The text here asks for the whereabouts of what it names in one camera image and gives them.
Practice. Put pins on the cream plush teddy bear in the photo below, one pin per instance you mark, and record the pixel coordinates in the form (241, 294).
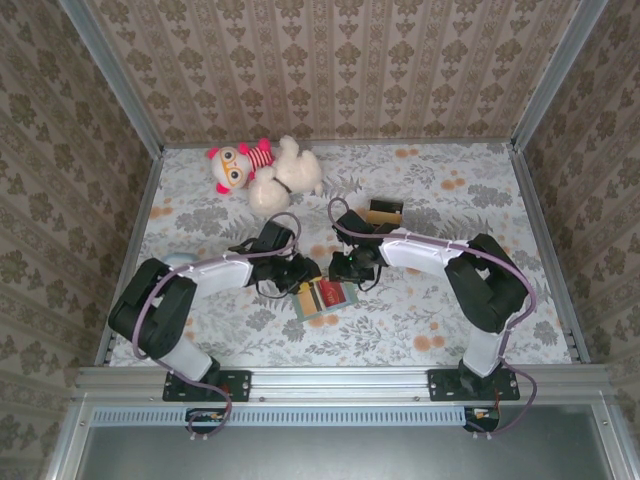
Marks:
(290, 175)

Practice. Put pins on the plush doll with orange glasses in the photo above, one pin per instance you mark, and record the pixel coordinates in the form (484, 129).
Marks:
(230, 167)

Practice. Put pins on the green card holder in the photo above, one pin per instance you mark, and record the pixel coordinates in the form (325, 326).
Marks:
(354, 296)

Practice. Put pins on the floral patterned tablecloth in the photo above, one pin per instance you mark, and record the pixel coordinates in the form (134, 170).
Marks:
(400, 320)

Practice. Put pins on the aluminium mounting rail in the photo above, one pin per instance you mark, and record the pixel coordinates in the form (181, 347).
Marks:
(340, 382)

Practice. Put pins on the pale blue plastic tray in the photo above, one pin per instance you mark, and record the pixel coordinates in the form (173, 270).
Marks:
(177, 257)

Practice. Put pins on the gold card with black stripe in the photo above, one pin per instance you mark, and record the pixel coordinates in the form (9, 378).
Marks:
(312, 302)

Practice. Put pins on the aluminium side rail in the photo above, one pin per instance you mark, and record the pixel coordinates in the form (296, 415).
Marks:
(145, 200)
(531, 200)

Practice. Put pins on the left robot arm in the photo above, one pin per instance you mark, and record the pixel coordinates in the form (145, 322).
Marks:
(220, 272)

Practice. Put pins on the red credit card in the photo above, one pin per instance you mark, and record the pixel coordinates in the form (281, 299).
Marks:
(336, 296)

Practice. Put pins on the grey metal panel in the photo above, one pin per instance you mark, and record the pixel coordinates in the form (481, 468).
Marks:
(350, 455)

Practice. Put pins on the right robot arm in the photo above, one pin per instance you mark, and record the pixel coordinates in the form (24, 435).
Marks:
(420, 255)

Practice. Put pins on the aluminium frame post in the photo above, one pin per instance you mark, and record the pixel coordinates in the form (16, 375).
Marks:
(556, 75)
(114, 75)

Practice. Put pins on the plain gold credit card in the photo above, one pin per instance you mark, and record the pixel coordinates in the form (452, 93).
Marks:
(385, 217)

